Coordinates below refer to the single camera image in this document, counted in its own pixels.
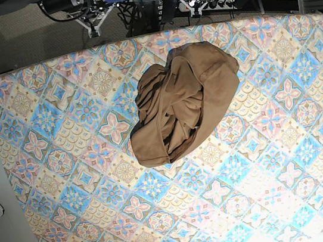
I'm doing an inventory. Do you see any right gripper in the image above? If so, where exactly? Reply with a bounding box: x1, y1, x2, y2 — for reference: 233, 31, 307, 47
76, 4, 114, 38

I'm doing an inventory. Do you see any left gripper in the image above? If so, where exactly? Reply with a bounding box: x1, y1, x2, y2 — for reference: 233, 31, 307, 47
179, 0, 215, 17

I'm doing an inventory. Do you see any brown t-shirt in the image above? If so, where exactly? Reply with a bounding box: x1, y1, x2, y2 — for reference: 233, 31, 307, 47
130, 41, 240, 167

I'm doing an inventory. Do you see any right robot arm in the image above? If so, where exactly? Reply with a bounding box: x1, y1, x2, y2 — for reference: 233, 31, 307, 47
38, 0, 114, 38

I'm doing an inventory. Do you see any white power strip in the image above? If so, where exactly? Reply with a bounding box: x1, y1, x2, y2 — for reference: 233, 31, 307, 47
177, 0, 237, 18

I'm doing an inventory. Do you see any patterned tablecloth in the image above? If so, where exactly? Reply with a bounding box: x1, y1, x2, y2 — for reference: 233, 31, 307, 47
0, 14, 323, 242

